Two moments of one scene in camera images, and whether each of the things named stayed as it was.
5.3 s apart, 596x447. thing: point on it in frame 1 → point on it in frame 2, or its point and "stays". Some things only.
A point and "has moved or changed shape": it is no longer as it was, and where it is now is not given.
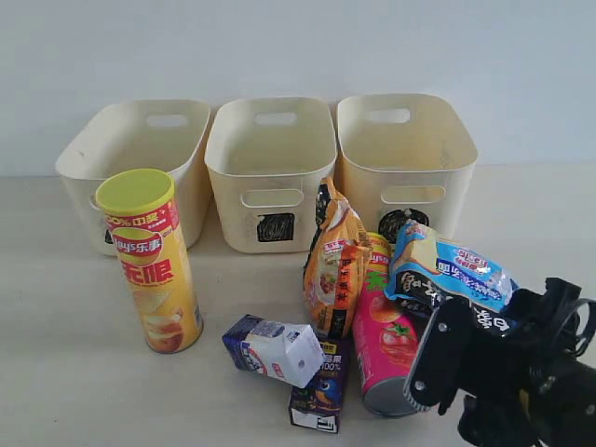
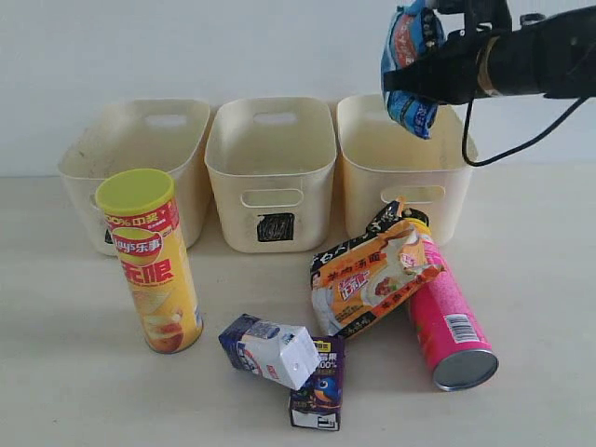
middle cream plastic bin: [266, 157] stays
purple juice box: [318, 404] stays
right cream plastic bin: [407, 156] stays
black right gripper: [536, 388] → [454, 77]
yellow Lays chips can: [142, 210] stays
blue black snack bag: [425, 269] → [414, 33]
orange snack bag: [335, 270] → [356, 283]
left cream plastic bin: [170, 136] stays
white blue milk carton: [291, 353] stays
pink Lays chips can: [385, 334] has moved or changed shape
